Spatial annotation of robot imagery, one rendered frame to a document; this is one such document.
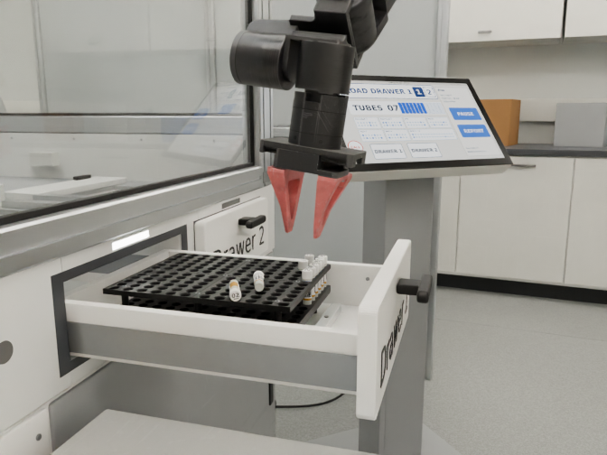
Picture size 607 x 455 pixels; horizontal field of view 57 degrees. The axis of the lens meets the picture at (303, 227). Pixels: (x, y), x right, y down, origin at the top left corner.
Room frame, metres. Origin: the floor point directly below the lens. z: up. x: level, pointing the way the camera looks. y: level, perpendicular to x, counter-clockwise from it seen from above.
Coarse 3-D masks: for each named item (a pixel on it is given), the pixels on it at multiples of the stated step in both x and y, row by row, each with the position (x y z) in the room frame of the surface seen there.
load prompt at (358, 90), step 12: (360, 84) 1.53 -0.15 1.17; (372, 84) 1.55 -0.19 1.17; (384, 84) 1.57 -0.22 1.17; (396, 84) 1.58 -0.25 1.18; (360, 96) 1.50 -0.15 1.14; (372, 96) 1.52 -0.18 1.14; (384, 96) 1.54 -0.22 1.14; (396, 96) 1.55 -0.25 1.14; (408, 96) 1.57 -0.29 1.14; (420, 96) 1.59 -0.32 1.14; (432, 96) 1.60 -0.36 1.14
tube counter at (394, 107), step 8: (392, 104) 1.53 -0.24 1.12; (400, 104) 1.54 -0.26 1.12; (408, 104) 1.55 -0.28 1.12; (416, 104) 1.56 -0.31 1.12; (424, 104) 1.57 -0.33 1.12; (432, 104) 1.58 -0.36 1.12; (440, 104) 1.59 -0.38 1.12; (392, 112) 1.50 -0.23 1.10; (400, 112) 1.52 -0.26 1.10; (408, 112) 1.53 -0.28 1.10; (416, 112) 1.54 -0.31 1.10; (424, 112) 1.55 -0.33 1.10; (432, 112) 1.56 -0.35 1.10; (440, 112) 1.57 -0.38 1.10
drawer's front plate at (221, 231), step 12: (240, 204) 1.04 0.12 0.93; (252, 204) 1.05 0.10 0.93; (264, 204) 1.11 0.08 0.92; (216, 216) 0.91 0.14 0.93; (228, 216) 0.94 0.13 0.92; (240, 216) 0.99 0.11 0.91; (252, 216) 1.05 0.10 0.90; (204, 228) 0.85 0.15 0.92; (216, 228) 0.89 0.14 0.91; (228, 228) 0.94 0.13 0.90; (240, 228) 0.99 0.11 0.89; (252, 228) 1.05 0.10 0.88; (264, 228) 1.11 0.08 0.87; (204, 240) 0.85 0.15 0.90; (216, 240) 0.89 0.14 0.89; (228, 240) 0.94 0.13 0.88; (240, 240) 0.99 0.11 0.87; (264, 240) 1.11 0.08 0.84; (228, 252) 0.94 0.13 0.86; (240, 252) 0.99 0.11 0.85; (252, 252) 1.04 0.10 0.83
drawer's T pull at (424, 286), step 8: (400, 280) 0.60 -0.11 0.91; (408, 280) 0.60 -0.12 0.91; (416, 280) 0.60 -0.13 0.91; (424, 280) 0.60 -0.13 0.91; (432, 280) 0.62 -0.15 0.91; (400, 288) 0.58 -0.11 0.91; (408, 288) 0.58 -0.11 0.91; (416, 288) 0.58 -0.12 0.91; (424, 288) 0.57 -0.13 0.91; (416, 296) 0.56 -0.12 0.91; (424, 296) 0.56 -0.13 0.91
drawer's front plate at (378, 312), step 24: (408, 240) 0.73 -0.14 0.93; (384, 264) 0.61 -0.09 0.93; (408, 264) 0.72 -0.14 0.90; (384, 288) 0.52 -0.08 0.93; (360, 312) 0.47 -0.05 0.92; (384, 312) 0.50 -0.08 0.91; (360, 336) 0.46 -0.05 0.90; (384, 336) 0.51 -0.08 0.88; (360, 360) 0.46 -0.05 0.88; (384, 360) 0.51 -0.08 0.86; (360, 384) 0.46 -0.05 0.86; (384, 384) 0.52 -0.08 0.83; (360, 408) 0.46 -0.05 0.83
